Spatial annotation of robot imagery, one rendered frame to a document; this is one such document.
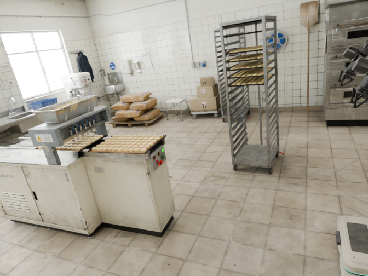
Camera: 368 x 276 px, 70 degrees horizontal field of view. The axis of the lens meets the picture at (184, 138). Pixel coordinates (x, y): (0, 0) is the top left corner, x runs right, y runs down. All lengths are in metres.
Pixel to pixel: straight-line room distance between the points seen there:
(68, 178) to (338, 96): 4.07
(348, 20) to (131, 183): 3.82
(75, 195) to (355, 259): 2.22
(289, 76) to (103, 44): 4.63
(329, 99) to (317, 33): 1.45
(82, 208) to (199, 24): 4.62
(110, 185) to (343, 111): 3.82
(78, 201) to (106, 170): 0.39
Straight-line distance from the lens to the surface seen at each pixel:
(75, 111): 2.66
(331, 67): 4.78
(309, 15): 5.71
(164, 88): 6.71
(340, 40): 4.75
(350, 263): 2.12
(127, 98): 6.34
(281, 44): 5.65
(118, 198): 2.61
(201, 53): 6.16
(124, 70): 7.11
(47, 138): 2.53
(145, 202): 2.45
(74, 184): 2.60
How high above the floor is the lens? 1.70
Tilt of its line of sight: 20 degrees down
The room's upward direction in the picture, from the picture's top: 9 degrees counter-clockwise
